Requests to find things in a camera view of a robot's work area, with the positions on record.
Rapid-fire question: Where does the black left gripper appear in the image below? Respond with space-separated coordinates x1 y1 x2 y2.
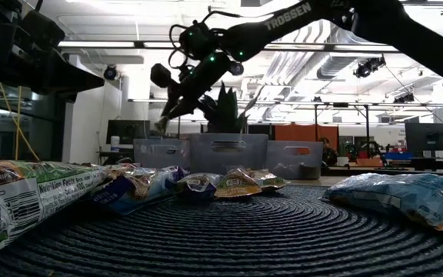
9 10 105 103

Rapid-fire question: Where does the translucent grey storage bin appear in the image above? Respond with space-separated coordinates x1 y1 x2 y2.
132 138 191 172
188 133 269 176
265 140 325 181

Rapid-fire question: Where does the overhead LED light bar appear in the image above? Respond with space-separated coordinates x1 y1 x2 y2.
58 39 443 54

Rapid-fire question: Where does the silver ventilation duct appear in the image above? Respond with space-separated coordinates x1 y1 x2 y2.
261 22 399 101

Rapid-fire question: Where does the small black light cluster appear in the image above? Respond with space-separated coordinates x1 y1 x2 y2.
393 93 415 105

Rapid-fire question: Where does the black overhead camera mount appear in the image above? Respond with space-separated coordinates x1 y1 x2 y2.
398 0 443 17

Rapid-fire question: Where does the green white snack bag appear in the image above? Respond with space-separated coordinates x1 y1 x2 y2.
0 159 105 255

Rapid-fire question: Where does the black track light cluster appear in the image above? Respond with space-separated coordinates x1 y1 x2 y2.
353 55 387 79

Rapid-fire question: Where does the yellow green snack bag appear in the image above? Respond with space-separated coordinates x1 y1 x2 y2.
213 168 264 199

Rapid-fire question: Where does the black ceiling spotlight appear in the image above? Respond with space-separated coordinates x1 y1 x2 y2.
229 60 245 77
103 64 119 82

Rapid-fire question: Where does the black computer monitor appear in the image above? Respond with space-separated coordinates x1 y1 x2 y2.
405 122 443 152
105 119 152 145

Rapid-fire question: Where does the light blue snack bag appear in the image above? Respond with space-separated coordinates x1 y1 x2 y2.
323 172 443 247

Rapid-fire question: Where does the orange partition panel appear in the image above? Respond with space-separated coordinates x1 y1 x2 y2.
274 123 340 167

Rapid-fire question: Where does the small plant in white pot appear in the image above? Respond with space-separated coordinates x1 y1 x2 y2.
336 141 355 168

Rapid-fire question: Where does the yellow cable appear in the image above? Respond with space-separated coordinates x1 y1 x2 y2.
0 82 41 162

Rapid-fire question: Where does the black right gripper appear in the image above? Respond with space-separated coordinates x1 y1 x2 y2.
150 53 230 119

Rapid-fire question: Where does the snake plant in white pot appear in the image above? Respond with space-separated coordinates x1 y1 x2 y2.
200 81 263 135

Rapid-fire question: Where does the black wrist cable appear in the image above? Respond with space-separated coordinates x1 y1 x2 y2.
167 9 245 71

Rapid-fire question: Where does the dark round woven placemat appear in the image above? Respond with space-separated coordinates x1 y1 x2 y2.
0 184 443 277

